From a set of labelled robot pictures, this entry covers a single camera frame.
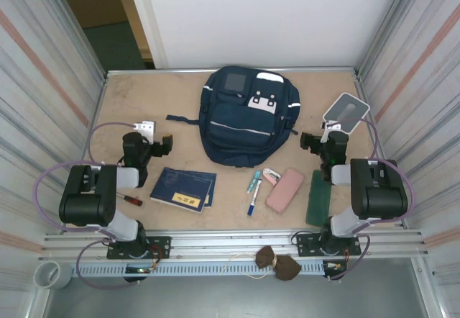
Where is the pink pencil case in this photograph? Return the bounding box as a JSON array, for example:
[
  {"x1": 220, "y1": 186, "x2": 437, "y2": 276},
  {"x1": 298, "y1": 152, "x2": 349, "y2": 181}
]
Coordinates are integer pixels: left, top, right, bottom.
[{"x1": 265, "y1": 168, "x2": 305, "y2": 214}]

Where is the green pencil case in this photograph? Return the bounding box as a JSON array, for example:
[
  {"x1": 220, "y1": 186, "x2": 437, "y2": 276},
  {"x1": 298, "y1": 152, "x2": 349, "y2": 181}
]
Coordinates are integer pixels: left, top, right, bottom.
[{"x1": 305, "y1": 169, "x2": 332, "y2": 227}]

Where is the navy blue backpack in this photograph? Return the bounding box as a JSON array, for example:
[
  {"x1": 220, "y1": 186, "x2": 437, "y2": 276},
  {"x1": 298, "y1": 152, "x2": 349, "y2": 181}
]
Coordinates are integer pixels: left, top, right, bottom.
[{"x1": 165, "y1": 65, "x2": 301, "y2": 169}]

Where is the blue white marker pen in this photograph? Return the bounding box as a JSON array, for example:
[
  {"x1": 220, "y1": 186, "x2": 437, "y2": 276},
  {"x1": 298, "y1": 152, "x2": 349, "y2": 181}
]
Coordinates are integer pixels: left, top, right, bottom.
[{"x1": 247, "y1": 179, "x2": 262, "y2": 217}]

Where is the grey white stand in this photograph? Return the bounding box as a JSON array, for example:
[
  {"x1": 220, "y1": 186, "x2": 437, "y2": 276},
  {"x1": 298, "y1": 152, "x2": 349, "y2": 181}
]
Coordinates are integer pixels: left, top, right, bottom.
[{"x1": 322, "y1": 92, "x2": 371, "y2": 134}]

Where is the small circuit board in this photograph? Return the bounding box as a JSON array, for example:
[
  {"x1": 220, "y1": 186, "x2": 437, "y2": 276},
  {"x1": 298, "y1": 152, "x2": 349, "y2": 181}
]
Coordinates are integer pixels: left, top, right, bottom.
[
  {"x1": 124, "y1": 265, "x2": 157, "y2": 275},
  {"x1": 322, "y1": 260, "x2": 349, "y2": 272}
]

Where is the brown cloth bundle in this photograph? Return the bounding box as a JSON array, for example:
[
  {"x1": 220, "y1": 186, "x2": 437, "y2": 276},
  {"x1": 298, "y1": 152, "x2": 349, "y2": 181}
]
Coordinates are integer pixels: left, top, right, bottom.
[{"x1": 254, "y1": 245, "x2": 302, "y2": 282}]

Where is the grey tape roll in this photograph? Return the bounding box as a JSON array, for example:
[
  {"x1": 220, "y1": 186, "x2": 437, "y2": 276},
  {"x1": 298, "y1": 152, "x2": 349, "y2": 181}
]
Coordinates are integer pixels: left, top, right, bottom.
[{"x1": 33, "y1": 260, "x2": 73, "y2": 290}]

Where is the red handled screwdriver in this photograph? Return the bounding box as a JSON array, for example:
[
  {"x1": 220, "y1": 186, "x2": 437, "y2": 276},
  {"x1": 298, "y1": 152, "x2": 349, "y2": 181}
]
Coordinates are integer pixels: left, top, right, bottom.
[{"x1": 115, "y1": 194, "x2": 144, "y2": 207}]

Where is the aluminium table edge rail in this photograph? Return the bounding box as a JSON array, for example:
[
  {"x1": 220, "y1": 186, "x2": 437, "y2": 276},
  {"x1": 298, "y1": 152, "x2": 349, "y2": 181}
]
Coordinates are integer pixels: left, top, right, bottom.
[{"x1": 105, "y1": 66, "x2": 360, "y2": 75}]

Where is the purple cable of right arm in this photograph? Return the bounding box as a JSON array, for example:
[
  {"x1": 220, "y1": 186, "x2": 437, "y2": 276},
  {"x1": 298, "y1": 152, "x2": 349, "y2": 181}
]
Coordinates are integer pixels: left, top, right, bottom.
[{"x1": 325, "y1": 117, "x2": 417, "y2": 282}]

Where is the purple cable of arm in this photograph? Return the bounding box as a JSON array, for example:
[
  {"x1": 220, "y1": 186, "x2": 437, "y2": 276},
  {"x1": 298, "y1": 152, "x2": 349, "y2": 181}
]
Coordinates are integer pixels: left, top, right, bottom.
[
  {"x1": 325, "y1": 117, "x2": 417, "y2": 282},
  {"x1": 33, "y1": 120, "x2": 147, "y2": 290}
]

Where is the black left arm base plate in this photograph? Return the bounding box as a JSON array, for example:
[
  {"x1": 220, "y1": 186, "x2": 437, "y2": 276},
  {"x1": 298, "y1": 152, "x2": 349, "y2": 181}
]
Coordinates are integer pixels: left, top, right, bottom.
[{"x1": 106, "y1": 236, "x2": 172, "y2": 260}]

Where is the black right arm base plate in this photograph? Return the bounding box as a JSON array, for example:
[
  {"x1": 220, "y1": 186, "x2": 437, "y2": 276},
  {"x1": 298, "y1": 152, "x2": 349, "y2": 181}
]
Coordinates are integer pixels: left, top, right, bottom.
[{"x1": 295, "y1": 231, "x2": 362, "y2": 258}]

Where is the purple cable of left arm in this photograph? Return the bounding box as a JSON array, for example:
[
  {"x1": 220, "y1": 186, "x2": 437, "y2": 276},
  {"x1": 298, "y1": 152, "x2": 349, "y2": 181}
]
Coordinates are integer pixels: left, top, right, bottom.
[{"x1": 33, "y1": 120, "x2": 147, "y2": 290}]

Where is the aluminium mounting rail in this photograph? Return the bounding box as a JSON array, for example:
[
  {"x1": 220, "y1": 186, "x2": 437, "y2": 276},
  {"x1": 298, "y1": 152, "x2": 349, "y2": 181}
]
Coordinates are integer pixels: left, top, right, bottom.
[{"x1": 42, "y1": 227, "x2": 431, "y2": 261}]

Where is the beige string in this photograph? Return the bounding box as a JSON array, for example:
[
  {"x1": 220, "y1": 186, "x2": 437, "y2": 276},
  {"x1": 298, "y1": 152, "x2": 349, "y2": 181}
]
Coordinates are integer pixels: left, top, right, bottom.
[{"x1": 219, "y1": 253, "x2": 280, "y2": 280}]

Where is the slotted cable duct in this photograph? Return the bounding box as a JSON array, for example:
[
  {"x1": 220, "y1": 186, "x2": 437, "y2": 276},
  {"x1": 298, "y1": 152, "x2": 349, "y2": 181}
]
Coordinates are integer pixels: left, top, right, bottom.
[{"x1": 70, "y1": 260, "x2": 348, "y2": 278}]

